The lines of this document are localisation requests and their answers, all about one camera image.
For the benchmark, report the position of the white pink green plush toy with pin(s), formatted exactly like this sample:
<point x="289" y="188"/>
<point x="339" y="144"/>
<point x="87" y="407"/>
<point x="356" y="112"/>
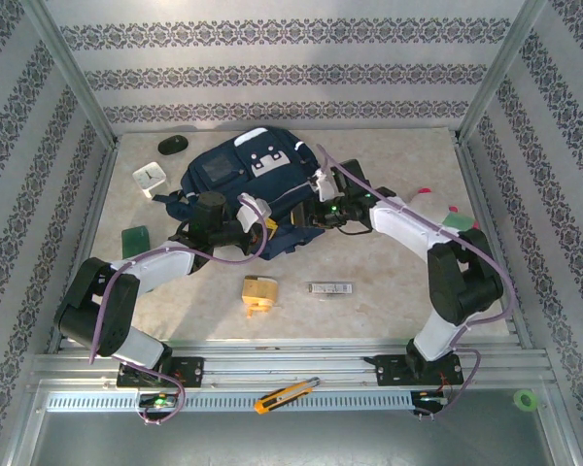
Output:
<point x="430" y="200"/>

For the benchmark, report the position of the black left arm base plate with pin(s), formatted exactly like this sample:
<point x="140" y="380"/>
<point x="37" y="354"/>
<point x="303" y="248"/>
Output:
<point x="189" y="371"/>

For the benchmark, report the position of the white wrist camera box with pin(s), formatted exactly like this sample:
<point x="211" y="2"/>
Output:
<point x="326" y="187"/>
<point x="252" y="213"/>

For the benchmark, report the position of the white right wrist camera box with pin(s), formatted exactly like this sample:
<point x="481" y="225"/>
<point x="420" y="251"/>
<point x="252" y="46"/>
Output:
<point x="326" y="187"/>

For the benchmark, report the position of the aluminium side rail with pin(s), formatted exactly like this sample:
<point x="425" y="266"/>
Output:
<point x="472" y="170"/>
<point x="97" y="194"/>

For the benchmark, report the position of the aluminium mounting rail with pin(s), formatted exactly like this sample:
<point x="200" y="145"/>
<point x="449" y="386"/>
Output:
<point x="282" y="361"/>

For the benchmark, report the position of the right controller circuit board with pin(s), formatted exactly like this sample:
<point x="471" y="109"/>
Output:
<point x="430" y="399"/>

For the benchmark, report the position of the small white desk clock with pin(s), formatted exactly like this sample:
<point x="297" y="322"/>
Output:
<point x="148" y="178"/>

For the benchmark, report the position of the black computer mouse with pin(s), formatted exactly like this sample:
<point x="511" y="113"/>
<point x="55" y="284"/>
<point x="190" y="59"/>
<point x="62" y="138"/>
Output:
<point x="172" y="145"/>

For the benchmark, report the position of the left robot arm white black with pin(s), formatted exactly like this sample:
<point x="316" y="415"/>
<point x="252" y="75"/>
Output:
<point x="165" y="264"/>

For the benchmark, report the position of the yellow wooden block toy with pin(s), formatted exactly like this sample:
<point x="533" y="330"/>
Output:
<point x="258" y="293"/>

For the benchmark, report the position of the orange utility knife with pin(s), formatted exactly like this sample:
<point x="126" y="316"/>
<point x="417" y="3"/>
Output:
<point x="284" y="395"/>

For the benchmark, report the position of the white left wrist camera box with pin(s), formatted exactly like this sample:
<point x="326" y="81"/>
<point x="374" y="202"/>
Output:
<point x="252" y="213"/>

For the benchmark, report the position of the grey sheet metal tray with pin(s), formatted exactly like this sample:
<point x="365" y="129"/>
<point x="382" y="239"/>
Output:
<point x="291" y="442"/>

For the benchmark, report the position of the green tape roll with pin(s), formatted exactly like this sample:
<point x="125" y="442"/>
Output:
<point x="517" y="401"/>

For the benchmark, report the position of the controller circuit board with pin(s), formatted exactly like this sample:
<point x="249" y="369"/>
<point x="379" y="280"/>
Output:
<point x="430" y="399"/>
<point x="158" y="401"/>

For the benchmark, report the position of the left controller circuit board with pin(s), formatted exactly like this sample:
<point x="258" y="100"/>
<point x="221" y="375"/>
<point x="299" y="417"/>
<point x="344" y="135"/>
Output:
<point x="158" y="401"/>

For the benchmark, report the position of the navy blue backpack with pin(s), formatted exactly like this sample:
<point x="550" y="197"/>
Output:
<point x="252" y="175"/>

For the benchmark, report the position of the aluminium frame post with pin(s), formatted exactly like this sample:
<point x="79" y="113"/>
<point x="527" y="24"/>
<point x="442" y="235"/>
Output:
<point x="500" y="73"/>
<point x="68" y="73"/>

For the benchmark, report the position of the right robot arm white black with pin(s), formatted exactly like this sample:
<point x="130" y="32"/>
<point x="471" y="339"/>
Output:
<point x="403" y="223"/>

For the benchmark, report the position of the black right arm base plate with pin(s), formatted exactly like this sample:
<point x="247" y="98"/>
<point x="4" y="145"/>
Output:
<point x="391" y="371"/>

